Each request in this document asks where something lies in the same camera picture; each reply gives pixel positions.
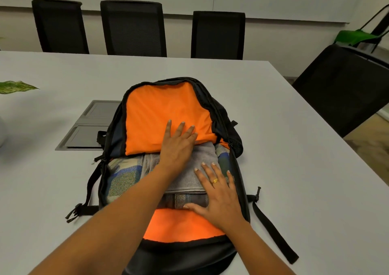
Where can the grey towel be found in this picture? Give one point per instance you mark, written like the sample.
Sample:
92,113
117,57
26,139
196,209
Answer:
188,174

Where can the black conference chair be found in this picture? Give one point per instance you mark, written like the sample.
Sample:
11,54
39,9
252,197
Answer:
59,27
133,29
218,36

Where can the white round plant pot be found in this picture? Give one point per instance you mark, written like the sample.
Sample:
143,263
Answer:
2,132

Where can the plaid flannel shirt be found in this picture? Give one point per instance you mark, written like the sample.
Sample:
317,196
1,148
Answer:
124,174

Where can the person's right hand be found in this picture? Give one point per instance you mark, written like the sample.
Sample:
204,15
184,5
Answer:
223,202

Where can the person's left forearm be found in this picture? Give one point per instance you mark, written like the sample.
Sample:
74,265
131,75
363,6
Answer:
100,232

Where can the black frame chair green seat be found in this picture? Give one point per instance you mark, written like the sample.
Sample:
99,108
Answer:
355,36

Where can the small variegated table plant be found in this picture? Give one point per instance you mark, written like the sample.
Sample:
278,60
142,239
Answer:
15,87

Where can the black backpack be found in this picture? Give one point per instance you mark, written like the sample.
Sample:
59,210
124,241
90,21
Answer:
158,114

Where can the person's left hand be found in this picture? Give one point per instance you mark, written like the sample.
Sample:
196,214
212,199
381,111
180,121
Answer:
176,150

